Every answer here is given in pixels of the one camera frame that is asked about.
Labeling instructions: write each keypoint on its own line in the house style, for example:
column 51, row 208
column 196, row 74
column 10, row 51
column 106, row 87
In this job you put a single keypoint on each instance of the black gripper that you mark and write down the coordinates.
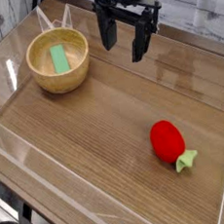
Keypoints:
column 142, row 12

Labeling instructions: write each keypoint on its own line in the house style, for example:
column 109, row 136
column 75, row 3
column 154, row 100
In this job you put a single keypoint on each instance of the red plush strawberry fruit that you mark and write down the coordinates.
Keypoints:
column 170, row 147

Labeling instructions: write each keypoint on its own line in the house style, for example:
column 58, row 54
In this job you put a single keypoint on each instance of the green rectangular block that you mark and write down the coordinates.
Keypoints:
column 59, row 59

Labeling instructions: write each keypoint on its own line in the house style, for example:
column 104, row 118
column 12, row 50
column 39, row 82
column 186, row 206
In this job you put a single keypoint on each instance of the wooden bowl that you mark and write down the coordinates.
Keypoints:
column 40, row 63

